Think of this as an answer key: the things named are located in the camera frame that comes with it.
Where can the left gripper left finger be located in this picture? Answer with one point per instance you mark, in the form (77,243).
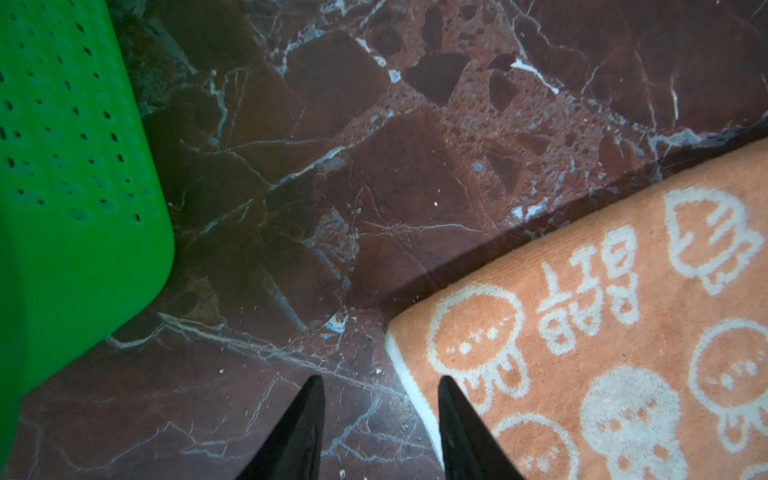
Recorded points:
(293,448)

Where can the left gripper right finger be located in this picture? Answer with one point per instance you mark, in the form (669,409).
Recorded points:
(469,450)

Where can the peach patterned towel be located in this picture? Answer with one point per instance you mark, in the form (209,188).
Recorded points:
(631,344)

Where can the green plastic basket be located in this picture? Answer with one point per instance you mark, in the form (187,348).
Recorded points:
(86,238)

